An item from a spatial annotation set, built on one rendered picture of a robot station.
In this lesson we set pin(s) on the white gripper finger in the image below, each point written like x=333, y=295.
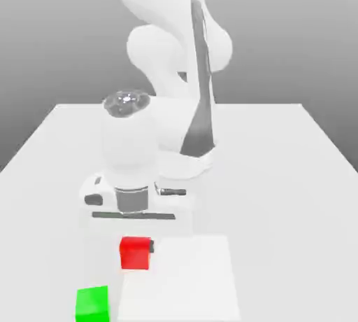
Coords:
x=152, y=245

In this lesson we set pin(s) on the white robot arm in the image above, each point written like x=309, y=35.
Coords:
x=170, y=47

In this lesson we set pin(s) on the small red cube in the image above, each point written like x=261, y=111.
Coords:
x=135, y=253

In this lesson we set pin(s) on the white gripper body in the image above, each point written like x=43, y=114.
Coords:
x=134, y=225

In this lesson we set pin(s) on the small green cube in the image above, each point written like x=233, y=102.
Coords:
x=92, y=303

